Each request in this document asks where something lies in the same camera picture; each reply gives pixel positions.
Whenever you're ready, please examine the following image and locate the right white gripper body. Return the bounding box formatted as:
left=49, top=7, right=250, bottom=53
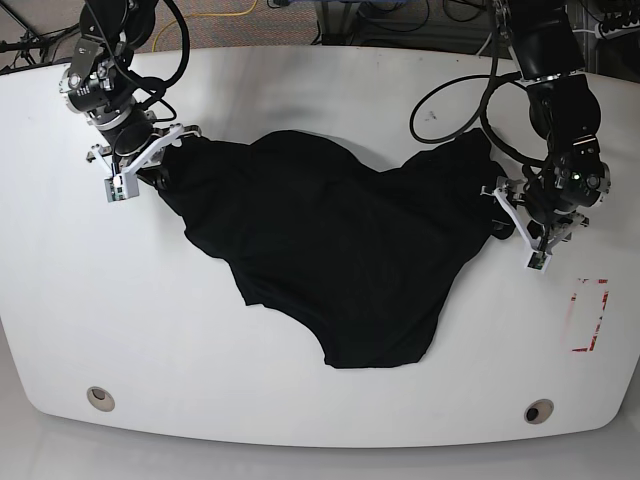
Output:
left=84, top=112, right=201, bottom=179

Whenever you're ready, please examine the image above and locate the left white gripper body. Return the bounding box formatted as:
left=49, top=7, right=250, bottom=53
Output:
left=481, top=176, right=589, bottom=255

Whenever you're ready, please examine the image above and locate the black T-shirt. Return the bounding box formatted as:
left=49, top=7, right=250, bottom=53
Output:
left=158, top=129, right=509, bottom=369

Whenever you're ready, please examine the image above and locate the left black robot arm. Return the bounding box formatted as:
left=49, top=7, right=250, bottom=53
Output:
left=480, top=1, right=611, bottom=270

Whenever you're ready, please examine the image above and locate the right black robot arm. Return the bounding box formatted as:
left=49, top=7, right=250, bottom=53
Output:
left=59, top=1, right=201, bottom=202

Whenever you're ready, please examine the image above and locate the red tape rectangle marker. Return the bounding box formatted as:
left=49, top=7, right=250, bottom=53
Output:
left=566, top=278, right=609, bottom=353

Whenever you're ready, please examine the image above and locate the black tripod stand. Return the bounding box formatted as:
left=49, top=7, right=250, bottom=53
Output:
left=1, top=1, right=79, bottom=75

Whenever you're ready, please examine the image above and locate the white power strip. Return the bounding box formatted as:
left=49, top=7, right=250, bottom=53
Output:
left=595, top=10, right=639, bottom=40

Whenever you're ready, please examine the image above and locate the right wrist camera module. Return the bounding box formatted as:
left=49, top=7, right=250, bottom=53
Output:
left=104, top=174, right=139, bottom=202

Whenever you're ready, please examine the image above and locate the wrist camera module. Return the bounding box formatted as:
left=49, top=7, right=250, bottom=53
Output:
left=526, top=251, right=551, bottom=273
left=104, top=174, right=139, bottom=202

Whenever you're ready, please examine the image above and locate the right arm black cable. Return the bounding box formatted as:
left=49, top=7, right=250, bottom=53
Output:
left=124, top=0, right=194, bottom=126

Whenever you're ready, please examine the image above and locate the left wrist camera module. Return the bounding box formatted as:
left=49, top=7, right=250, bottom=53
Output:
left=526, top=251, right=551, bottom=273

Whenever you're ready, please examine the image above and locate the yellow cable on floor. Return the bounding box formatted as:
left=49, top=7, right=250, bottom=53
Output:
left=152, top=0, right=259, bottom=52

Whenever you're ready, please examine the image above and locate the right table cable grommet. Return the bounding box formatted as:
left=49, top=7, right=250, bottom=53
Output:
left=524, top=399, right=554, bottom=425

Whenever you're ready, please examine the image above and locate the table cable grommet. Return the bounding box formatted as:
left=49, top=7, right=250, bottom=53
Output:
left=86, top=386, right=115, bottom=413
left=524, top=399, right=554, bottom=425

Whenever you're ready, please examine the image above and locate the left table cable grommet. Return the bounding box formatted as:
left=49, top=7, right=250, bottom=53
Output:
left=86, top=386, right=115, bottom=413

